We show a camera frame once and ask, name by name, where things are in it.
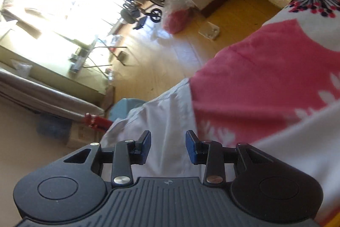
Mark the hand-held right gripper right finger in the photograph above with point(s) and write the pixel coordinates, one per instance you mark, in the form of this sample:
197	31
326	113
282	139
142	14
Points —
190	148

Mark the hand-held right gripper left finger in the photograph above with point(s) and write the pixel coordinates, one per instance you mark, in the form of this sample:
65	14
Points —
145	147

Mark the white shirt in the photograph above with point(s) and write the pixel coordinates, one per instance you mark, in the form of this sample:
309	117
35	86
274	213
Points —
164	115

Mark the blue plastic stool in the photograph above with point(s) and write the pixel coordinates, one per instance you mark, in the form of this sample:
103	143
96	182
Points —
124	110

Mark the red thermos bottle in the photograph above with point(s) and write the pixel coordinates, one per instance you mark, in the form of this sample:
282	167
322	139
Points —
98	123

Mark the cardboard box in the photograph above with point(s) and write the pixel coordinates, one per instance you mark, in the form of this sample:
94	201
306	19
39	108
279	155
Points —
82	136

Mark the blue bag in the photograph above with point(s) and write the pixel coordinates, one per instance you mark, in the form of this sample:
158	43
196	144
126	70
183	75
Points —
53	127

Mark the pink floral blanket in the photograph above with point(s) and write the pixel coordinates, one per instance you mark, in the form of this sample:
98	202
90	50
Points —
252	70

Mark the folding table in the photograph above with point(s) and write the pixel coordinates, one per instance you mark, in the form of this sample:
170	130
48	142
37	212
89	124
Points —
85	54

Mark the beige curtain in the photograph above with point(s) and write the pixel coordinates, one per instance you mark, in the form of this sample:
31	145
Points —
39	94

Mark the plastic bag with red contents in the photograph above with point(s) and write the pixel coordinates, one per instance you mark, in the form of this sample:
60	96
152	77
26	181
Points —
176	19

